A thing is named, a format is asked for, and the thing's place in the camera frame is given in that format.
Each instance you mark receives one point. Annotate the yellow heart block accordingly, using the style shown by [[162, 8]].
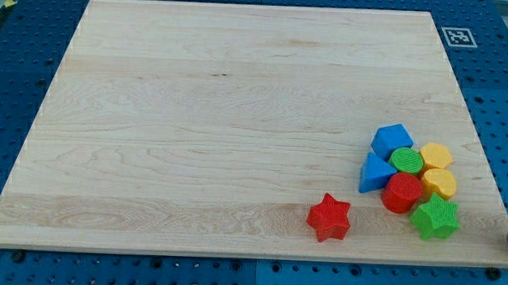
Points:
[[439, 181]]

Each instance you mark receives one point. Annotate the green star block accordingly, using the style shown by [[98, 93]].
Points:
[[437, 218]]

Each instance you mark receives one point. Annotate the yellow hexagon block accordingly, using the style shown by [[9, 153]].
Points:
[[435, 155]]

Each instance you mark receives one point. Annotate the red cylinder block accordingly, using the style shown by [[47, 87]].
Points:
[[401, 193]]

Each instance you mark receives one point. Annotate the green cylinder block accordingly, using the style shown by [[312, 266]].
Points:
[[406, 160]]

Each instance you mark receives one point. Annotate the blue triangle block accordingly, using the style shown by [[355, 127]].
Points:
[[375, 173]]

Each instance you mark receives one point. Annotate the blue cube block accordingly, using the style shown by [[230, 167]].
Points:
[[389, 138]]

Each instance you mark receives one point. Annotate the red star block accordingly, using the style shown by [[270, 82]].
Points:
[[329, 219]]

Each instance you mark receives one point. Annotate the white fiducial marker tag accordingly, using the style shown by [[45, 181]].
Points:
[[459, 37]]

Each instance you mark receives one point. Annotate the light wooden board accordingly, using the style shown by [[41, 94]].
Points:
[[210, 129]]

